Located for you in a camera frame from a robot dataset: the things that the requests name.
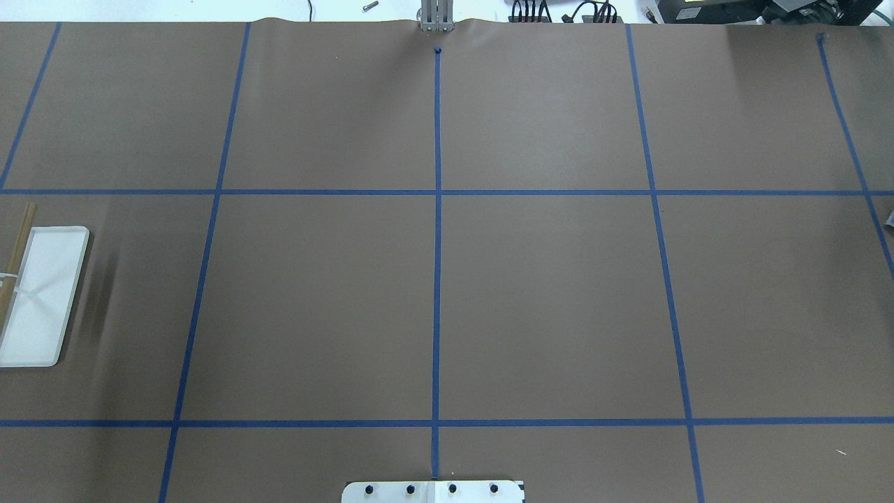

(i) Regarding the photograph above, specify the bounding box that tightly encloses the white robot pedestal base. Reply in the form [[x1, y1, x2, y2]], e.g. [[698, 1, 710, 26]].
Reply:
[[341, 480, 526, 502]]

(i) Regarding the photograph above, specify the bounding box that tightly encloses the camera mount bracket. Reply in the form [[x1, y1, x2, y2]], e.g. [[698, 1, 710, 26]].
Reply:
[[418, 0, 455, 33]]

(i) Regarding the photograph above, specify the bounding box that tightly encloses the white towel rack with wooden bars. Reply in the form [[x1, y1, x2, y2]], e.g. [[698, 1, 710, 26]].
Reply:
[[1, 203, 90, 369]]

